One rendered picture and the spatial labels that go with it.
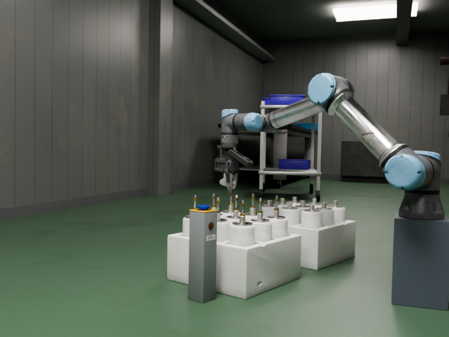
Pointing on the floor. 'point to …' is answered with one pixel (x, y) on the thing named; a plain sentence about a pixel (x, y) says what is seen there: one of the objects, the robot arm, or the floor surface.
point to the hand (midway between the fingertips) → (232, 190)
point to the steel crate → (359, 164)
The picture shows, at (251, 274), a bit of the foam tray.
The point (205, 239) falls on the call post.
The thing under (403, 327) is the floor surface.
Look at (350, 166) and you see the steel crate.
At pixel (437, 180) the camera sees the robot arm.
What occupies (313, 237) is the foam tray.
